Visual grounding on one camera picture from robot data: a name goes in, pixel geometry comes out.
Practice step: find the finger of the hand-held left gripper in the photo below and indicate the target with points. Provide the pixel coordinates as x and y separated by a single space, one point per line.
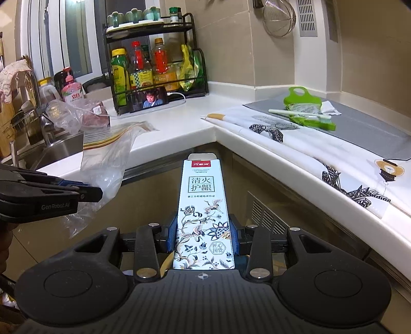
74 183
91 194

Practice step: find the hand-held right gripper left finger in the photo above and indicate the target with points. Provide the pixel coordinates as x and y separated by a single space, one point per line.
171 236

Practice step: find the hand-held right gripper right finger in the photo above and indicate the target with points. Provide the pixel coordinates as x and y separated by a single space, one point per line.
235 237

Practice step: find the clear zip bag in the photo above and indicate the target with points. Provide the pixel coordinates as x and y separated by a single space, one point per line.
106 160

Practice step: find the white floral carton box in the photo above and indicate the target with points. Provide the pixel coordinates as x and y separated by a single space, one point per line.
202 208

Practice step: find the white tissue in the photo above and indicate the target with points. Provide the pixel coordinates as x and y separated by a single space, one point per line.
329 107

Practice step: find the steel sink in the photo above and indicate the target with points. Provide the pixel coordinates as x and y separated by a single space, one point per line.
61 151

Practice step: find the metal cabinet vent grille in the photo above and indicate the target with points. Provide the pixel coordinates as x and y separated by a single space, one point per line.
266 212

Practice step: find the beige kitchen cabinet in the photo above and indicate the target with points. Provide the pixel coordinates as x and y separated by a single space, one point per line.
151 192

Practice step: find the steel faucet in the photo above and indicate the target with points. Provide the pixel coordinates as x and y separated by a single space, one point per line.
46 130

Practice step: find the clear bag of meat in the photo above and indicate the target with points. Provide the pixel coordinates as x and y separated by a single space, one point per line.
93 117

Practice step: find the wooden cutting board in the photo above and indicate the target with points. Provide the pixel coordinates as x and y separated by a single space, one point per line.
6 128

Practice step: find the pink dish soap bottle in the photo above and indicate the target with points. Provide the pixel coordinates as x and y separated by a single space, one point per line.
73 91

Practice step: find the plastic jug yellow cap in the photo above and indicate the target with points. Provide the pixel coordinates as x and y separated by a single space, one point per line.
48 93

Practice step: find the dark jar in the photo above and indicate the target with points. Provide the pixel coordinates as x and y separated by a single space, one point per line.
59 82

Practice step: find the black pan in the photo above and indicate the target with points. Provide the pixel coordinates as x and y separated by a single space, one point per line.
93 80

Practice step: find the white patterned mat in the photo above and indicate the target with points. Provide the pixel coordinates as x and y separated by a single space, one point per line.
305 151

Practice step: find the black smartphone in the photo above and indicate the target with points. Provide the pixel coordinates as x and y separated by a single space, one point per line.
151 99

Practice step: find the green bottle yellow cap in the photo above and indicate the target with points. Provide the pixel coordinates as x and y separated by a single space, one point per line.
120 77

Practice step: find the beige rag cloth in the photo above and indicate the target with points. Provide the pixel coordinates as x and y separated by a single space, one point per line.
14 80

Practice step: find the clear bottle red cap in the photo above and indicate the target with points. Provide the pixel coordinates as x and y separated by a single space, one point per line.
139 61

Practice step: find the oil bottle red label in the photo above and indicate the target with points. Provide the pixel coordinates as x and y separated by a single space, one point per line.
162 61

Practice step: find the window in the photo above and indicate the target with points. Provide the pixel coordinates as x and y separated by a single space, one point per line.
64 32

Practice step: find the yellow green snack bag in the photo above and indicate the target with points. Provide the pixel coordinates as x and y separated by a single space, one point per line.
188 70

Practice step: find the white tray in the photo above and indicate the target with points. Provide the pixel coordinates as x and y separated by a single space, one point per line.
135 27

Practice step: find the green ceramic cup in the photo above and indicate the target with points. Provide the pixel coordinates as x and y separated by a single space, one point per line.
133 16
114 20
151 14

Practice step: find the grey mat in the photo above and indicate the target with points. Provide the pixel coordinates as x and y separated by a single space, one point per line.
369 135

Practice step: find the spice jar green cap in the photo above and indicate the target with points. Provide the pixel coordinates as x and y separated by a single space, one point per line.
175 17

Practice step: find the steel mesh strainer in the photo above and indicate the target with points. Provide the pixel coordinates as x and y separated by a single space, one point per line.
279 17

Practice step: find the metal wall vent grille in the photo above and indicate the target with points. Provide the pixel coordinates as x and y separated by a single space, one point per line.
306 19

